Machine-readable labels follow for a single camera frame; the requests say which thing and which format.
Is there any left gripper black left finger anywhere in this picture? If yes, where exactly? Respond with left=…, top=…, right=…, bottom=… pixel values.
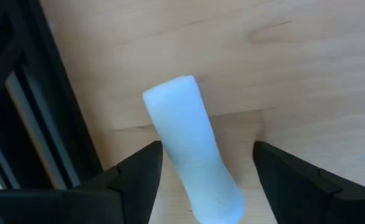
left=0, top=140, right=164, bottom=224

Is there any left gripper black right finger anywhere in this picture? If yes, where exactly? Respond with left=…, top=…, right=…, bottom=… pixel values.
left=252, top=141, right=365, bottom=224

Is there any white small bottle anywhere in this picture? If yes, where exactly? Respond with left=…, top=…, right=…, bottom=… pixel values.
left=142, top=75, right=244, bottom=224

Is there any black metal table frame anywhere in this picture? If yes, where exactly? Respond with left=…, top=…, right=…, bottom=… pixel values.
left=0, top=0, right=104, bottom=190

